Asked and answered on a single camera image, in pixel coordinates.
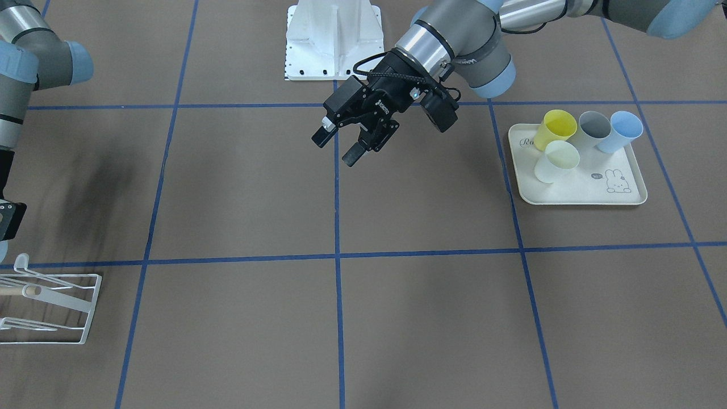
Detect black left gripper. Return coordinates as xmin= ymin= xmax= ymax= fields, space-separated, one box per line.
xmin=311 ymin=50 xmax=437 ymax=166

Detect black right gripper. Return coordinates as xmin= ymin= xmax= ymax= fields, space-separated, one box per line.
xmin=0 ymin=149 xmax=15 ymax=203

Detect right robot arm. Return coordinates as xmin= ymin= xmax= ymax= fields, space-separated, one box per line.
xmin=1 ymin=1 xmax=94 ymax=188

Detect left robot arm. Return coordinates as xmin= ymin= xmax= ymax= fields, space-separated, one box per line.
xmin=312 ymin=1 xmax=725 ymax=166

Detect yellow plastic cup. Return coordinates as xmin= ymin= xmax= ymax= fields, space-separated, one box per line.
xmin=534 ymin=109 xmax=578 ymax=151

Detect pale green plastic cup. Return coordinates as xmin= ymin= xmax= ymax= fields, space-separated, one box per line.
xmin=534 ymin=140 xmax=580 ymax=183

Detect grey plastic cup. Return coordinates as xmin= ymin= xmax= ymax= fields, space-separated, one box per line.
xmin=567 ymin=111 xmax=611 ymax=153

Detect light blue cup rear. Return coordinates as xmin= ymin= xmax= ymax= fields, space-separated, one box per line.
xmin=596 ymin=111 xmax=644 ymax=155

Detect cream serving tray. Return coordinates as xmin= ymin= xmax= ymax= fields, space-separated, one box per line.
xmin=507 ymin=123 xmax=647 ymax=206

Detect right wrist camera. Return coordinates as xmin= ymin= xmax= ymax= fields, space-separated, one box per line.
xmin=1 ymin=199 xmax=28 ymax=241

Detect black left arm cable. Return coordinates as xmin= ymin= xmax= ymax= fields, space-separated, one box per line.
xmin=352 ymin=52 xmax=462 ymax=103

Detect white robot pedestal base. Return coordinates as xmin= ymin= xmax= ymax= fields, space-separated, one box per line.
xmin=284 ymin=1 xmax=384 ymax=81

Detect white wire cup rack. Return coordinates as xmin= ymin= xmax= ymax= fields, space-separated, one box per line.
xmin=2 ymin=253 xmax=102 ymax=345

